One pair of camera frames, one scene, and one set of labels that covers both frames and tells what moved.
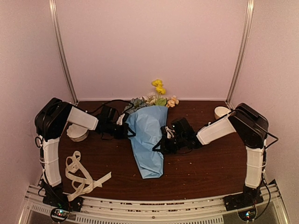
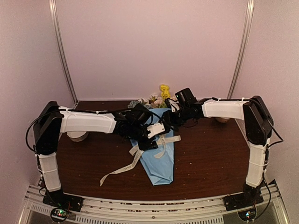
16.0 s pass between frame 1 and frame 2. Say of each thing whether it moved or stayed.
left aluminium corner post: stayed
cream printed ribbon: moved
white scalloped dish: stayed
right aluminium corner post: stayed
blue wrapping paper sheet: moved
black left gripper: moved
